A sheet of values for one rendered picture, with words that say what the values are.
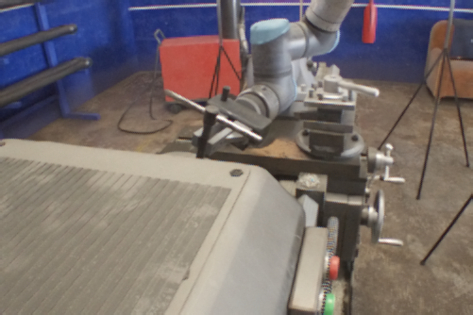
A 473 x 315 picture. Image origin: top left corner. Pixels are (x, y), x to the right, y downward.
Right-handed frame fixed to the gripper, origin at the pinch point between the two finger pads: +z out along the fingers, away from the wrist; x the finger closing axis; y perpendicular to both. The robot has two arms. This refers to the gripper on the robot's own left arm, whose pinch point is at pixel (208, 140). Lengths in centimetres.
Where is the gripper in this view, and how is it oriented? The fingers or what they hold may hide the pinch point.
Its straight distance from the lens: 66.8
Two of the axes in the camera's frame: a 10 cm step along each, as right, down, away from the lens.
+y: 2.4, -7.7, -5.9
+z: -5.0, 4.2, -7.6
